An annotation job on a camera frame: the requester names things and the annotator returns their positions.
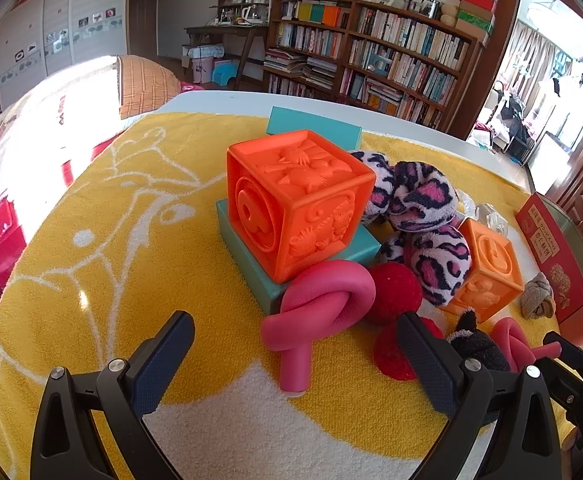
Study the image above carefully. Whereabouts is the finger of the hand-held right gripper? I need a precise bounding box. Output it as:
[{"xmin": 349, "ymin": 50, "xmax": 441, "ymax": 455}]
[
  {"xmin": 546, "ymin": 360, "xmax": 583, "ymax": 430},
  {"xmin": 543, "ymin": 331, "xmax": 583, "ymax": 391}
]

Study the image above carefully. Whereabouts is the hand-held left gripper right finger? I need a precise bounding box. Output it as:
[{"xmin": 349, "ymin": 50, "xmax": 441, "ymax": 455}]
[{"xmin": 396, "ymin": 312, "xmax": 565, "ymax": 480}]

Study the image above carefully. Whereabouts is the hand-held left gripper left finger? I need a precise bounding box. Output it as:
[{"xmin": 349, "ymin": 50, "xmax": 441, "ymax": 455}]
[{"xmin": 30, "ymin": 310, "xmax": 195, "ymax": 480}]

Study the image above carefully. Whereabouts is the red felt ball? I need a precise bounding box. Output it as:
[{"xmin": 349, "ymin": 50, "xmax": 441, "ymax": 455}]
[
  {"xmin": 369, "ymin": 262, "xmax": 423, "ymax": 326},
  {"xmin": 374, "ymin": 317, "xmax": 445, "ymax": 382}
]

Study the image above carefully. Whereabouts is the brown knotted cloth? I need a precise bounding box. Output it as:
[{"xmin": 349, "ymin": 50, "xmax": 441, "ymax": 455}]
[{"xmin": 518, "ymin": 272, "xmax": 556, "ymax": 320}]

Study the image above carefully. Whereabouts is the black plush toy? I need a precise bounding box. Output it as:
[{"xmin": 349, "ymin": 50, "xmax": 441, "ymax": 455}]
[{"xmin": 445, "ymin": 309, "xmax": 513, "ymax": 373}]

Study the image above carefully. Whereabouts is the small pink knotted foam tube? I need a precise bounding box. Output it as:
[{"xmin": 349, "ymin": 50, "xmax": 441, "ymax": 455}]
[{"xmin": 490, "ymin": 316, "xmax": 562, "ymax": 373}]

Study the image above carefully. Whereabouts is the small orange embossed cube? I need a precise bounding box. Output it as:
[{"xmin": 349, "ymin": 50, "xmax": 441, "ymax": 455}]
[{"xmin": 441, "ymin": 217, "xmax": 525, "ymax": 323}]

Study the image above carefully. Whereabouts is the red tin container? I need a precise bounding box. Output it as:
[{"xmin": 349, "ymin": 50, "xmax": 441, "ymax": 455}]
[{"xmin": 515, "ymin": 192, "xmax": 583, "ymax": 333}]

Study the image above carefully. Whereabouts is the large pink knotted foam tube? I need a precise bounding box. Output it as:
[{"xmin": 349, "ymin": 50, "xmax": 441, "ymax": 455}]
[{"xmin": 260, "ymin": 260, "xmax": 376, "ymax": 393}]

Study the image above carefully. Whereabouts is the large orange embossed cube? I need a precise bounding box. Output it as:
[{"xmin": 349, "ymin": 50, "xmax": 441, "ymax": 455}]
[{"xmin": 226, "ymin": 129, "xmax": 377, "ymax": 283}]

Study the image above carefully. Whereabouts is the teal cardboard box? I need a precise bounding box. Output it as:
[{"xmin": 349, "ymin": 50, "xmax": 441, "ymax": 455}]
[{"xmin": 266, "ymin": 106, "xmax": 363, "ymax": 150}]

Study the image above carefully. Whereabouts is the yellow patterned towel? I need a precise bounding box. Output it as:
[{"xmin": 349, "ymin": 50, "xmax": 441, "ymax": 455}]
[{"xmin": 0, "ymin": 110, "xmax": 583, "ymax": 480}]

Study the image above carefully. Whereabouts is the bed with floral quilt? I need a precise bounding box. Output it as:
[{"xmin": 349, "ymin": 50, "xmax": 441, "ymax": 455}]
[{"xmin": 0, "ymin": 55, "xmax": 192, "ymax": 341}]

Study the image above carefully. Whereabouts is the orange plaid pillow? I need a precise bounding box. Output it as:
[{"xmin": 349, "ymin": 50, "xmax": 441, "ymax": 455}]
[{"xmin": 116, "ymin": 55, "xmax": 180, "ymax": 120}]

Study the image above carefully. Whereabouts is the pink waste bin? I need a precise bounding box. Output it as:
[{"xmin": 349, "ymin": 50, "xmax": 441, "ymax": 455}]
[{"xmin": 190, "ymin": 57, "xmax": 215, "ymax": 83}]

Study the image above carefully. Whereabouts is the blue plastic stool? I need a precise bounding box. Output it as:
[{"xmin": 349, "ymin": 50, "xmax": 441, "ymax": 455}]
[{"xmin": 212, "ymin": 59, "xmax": 237, "ymax": 86}]

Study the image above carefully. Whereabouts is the wooden bookshelf full of books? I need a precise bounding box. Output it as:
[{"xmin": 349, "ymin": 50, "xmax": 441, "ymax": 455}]
[{"xmin": 264, "ymin": 0, "xmax": 485, "ymax": 133}]

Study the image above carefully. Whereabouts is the wooden desk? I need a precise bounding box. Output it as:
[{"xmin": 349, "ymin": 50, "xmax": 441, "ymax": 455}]
[{"xmin": 184, "ymin": 24, "xmax": 272, "ymax": 91}]

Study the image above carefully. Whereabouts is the green gift box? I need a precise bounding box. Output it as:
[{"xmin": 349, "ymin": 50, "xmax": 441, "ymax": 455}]
[{"xmin": 455, "ymin": 10, "xmax": 495, "ymax": 31}]

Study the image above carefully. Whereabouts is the framed photo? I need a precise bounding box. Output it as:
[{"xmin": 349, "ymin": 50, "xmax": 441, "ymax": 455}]
[{"xmin": 406, "ymin": 0, "xmax": 442, "ymax": 18}]

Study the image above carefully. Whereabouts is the white sliding door wardrobe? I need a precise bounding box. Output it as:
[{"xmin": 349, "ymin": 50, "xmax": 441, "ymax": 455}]
[{"xmin": 0, "ymin": 0, "xmax": 132, "ymax": 126}]

